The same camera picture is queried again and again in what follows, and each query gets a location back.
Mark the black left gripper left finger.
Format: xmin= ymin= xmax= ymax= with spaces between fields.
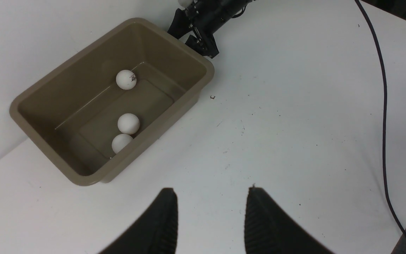
xmin=100 ymin=188 xmax=179 ymax=254

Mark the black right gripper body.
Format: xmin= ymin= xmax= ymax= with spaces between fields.
xmin=185 ymin=0 xmax=253 ymax=34

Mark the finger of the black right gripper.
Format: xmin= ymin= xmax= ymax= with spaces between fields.
xmin=185 ymin=33 xmax=219 ymax=59

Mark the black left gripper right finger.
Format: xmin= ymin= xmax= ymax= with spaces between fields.
xmin=244 ymin=187 xmax=332 ymax=254

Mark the white ping-pong ball red logo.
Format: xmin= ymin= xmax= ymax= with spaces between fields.
xmin=111 ymin=133 xmax=133 ymax=154

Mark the tan plastic storage bin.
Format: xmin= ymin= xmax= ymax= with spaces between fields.
xmin=9 ymin=18 xmax=215 ymax=186

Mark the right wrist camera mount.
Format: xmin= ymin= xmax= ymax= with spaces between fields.
xmin=167 ymin=0 xmax=193 ymax=39

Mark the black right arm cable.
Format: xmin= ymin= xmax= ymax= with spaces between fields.
xmin=354 ymin=0 xmax=406 ymax=254

